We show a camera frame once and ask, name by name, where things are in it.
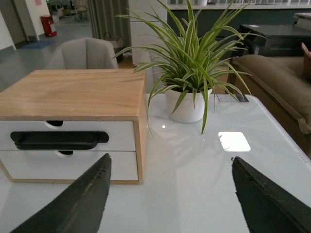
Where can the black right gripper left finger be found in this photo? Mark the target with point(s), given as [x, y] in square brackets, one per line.
[79, 208]

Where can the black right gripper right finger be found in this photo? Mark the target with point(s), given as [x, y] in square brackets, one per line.
[266, 206]

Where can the white top drawer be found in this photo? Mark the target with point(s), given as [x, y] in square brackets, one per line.
[121, 133]

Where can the white drawer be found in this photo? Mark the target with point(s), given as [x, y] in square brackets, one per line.
[121, 133]
[52, 165]

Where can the white bottom drawer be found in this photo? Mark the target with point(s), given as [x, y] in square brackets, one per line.
[52, 165]

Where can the wooden drawer cabinet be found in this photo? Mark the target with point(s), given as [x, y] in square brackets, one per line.
[55, 96]

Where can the white plant pot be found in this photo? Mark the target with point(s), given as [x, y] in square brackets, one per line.
[187, 111]

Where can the brown sofa cushion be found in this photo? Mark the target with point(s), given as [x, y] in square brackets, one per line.
[282, 78]

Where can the grey armchair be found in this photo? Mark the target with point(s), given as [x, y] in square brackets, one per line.
[83, 53]

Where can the green spider plant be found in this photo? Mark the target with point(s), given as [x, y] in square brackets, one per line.
[185, 61]

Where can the woven basket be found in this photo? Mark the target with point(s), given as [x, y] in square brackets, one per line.
[116, 41]

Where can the dark storage cabinet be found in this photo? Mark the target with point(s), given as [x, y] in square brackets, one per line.
[274, 40]

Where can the red fire extinguisher box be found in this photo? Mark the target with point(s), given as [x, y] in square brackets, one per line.
[48, 25]

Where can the black drawer handle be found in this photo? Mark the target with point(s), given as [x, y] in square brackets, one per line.
[58, 140]

